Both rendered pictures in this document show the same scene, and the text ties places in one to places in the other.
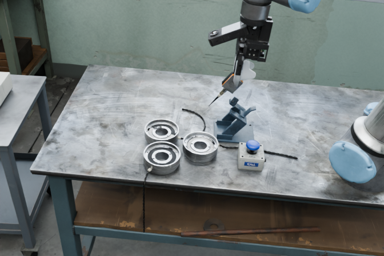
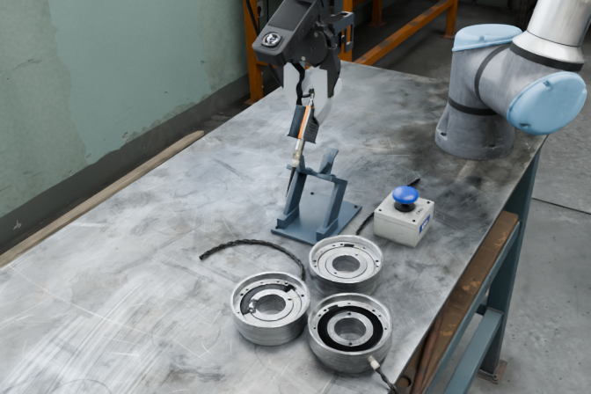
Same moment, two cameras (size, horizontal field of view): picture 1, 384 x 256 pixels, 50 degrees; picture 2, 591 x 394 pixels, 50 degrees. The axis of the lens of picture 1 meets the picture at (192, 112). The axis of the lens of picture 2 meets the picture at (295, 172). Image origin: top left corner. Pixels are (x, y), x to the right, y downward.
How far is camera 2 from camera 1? 0.87 m
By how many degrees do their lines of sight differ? 47
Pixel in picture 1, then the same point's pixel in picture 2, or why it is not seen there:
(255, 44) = (341, 21)
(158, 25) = not seen: outside the picture
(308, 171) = (449, 181)
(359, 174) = (572, 107)
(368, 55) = (133, 74)
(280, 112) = not seen: hidden behind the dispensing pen
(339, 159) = (543, 109)
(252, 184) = (458, 246)
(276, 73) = (29, 178)
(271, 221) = not seen: hidden behind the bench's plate
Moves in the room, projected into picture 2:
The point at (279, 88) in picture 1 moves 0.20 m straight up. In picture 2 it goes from (237, 133) to (229, 40)
